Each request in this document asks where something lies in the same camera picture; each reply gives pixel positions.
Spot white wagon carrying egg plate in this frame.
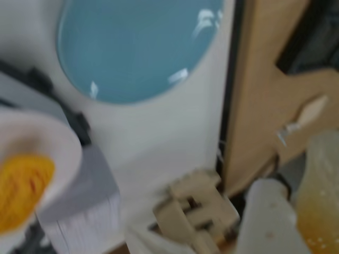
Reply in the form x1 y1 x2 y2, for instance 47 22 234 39
35 144 121 254

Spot blue ceramic dish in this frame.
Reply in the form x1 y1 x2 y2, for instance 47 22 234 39
57 0 226 105

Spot grey circular toy train track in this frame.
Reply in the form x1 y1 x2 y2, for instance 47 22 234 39
0 59 92 254

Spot light wooden board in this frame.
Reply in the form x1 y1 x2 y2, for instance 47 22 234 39
222 0 339 197

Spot yellow egg sushi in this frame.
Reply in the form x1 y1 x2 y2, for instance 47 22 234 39
0 155 56 231

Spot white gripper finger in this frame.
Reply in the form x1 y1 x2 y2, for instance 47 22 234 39
238 178 310 254
153 169 240 254

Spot white plate with egg sushi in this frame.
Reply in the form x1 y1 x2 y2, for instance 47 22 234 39
0 110 84 237

